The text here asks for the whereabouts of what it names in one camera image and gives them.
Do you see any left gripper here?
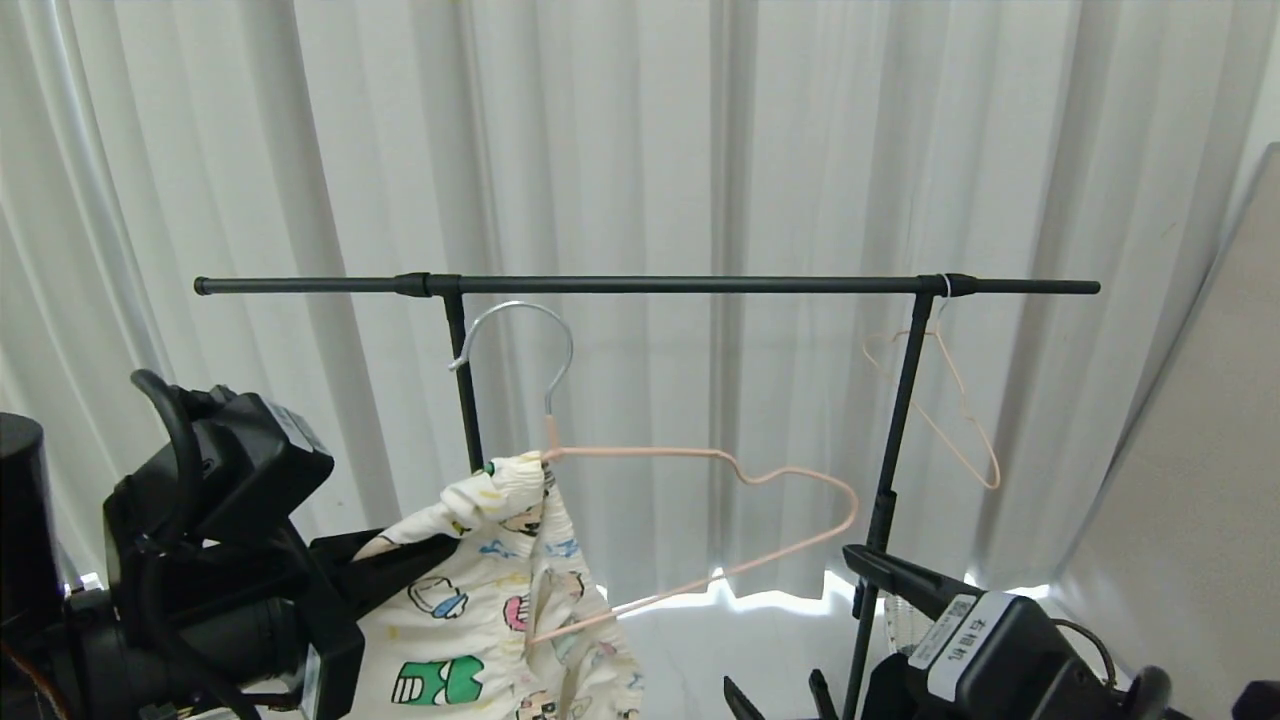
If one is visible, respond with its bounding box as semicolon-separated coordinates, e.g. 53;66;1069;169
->
70;545;366;720

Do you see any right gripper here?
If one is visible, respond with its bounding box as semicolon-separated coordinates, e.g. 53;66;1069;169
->
723;545;1141;720

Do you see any cream printed garment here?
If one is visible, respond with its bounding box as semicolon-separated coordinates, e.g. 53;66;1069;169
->
345;452;646;720

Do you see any pink clothes hanger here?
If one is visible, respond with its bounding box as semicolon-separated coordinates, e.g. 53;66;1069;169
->
447;300;861;646
862;300;1002;491

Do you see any white laundry basket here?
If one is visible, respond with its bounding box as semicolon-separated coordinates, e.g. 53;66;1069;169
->
885;592;938;657

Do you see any black clothes rack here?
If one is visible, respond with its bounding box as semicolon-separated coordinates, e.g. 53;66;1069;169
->
193;270;1101;720

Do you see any white curtain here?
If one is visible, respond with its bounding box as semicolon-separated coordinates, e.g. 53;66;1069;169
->
0;0;1280;621

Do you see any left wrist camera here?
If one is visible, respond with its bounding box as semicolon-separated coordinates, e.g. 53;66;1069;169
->
103;385;336;601

